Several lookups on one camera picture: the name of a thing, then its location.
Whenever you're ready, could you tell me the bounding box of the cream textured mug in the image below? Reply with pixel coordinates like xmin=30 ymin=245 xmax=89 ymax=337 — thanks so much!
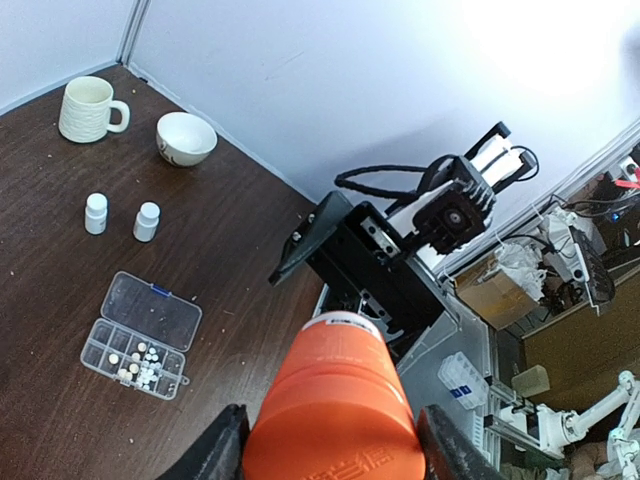
xmin=57 ymin=76 xmax=131 ymax=144

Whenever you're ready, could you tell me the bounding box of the right aluminium frame post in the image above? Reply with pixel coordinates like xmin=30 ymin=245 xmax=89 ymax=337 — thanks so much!
xmin=116 ymin=0 xmax=151 ymax=67

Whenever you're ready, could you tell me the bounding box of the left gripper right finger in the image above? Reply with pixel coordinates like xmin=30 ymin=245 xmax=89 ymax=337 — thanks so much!
xmin=417 ymin=404 xmax=503 ymax=480

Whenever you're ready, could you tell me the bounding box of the white pill bottle front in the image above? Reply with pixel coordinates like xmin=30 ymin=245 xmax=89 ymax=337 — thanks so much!
xmin=133 ymin=202 xmax=161 ymax=243

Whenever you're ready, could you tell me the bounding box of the clear plastic pill organizer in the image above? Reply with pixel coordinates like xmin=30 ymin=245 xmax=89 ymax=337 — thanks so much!
xmin=80 ymin=271 xmax=203 ymax=401

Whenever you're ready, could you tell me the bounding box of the orange pill bottle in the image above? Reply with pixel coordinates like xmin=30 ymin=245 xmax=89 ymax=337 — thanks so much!
xmin=242 ymin=311 xmax=426 ymax=480

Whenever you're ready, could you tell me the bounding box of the white small bowl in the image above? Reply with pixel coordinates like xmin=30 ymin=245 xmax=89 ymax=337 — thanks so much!
xmin=156 ymin=112 xmax=218 ymax=167

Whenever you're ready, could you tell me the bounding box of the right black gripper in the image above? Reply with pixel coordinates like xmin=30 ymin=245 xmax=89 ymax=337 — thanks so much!
xmin=268 ymin=191 xmax=460 ymax=345

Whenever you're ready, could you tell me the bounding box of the white pill bottle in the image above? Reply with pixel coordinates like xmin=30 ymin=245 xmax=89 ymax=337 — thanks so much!
xmin=84 ymin=192 xmax=108 ymax=235
xmin=133 ymin=202 xmax=161 ymax=243

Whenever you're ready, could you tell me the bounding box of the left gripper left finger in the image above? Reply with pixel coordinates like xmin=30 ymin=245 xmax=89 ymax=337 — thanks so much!
xmin=162 ymin=404 xmax=250 ymax=480

